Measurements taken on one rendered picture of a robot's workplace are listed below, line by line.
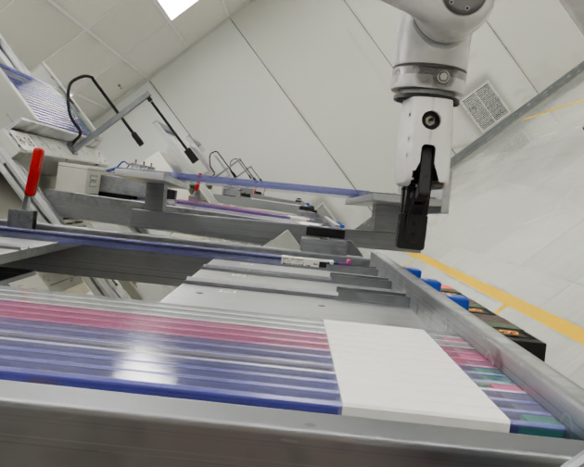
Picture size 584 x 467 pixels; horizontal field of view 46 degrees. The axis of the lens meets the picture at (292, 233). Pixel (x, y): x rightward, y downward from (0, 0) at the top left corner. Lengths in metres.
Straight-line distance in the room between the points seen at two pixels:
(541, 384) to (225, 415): 0.13
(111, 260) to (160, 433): 0.71
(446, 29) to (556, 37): 8.30
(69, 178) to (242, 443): 1.74
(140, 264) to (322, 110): 7.51
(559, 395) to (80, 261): 0.74
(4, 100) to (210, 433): 1.74
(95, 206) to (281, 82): 6.78
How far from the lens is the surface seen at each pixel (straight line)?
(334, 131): 8.35
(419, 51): 0.80
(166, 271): 0.91
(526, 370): 0.31
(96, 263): 0.93
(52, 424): 0.23
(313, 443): 0.22
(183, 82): 8.51
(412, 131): 0.78
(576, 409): 0.27
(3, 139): 1.76
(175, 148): 5.25
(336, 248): 0.89
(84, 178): 1.93
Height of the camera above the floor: 0.85
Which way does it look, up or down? 2 degrees down
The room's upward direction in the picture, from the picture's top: 37 degrees counter-clockwise
